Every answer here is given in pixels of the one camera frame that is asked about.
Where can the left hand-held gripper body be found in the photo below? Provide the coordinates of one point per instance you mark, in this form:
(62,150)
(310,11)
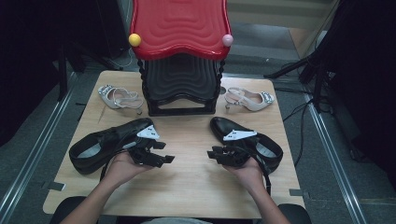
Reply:
(146,133)

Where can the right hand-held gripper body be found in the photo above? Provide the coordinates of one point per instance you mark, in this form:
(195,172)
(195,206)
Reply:
(238,154)

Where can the black leather shoe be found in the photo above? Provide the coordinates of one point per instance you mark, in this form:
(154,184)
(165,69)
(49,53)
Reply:
(224,126)
(102,140)

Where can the beige heeled sandal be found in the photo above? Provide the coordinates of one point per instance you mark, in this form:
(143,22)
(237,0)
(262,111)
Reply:
(109,98)
(253,104)

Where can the red and black shoe rack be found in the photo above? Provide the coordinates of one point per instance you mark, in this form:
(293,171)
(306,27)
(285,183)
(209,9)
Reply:
(180,28)

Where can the person's right hand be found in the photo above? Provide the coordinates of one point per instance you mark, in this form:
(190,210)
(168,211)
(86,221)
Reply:
(249,175)

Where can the person's left hand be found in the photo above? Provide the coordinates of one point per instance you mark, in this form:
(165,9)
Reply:
(121,169)

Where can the person's grey shirt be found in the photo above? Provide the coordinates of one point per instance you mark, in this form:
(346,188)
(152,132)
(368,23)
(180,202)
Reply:
(174,221)

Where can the grey tape piece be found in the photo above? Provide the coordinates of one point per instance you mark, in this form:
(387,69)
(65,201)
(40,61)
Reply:
(297,193)

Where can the person's right leg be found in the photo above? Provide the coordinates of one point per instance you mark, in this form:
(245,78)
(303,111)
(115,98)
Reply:
(295,214)

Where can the person's leg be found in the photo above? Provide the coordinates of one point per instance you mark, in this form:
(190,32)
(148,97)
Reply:
(67,210)
(295,214)

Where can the person's left leg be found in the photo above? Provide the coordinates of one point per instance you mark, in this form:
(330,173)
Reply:
(67,210)

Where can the black tripod stand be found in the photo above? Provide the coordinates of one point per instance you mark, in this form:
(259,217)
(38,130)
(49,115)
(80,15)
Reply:
(317,81)

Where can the metal floor rail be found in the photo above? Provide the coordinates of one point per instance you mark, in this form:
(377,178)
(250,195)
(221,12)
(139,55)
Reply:
(40,143)
(336,155)

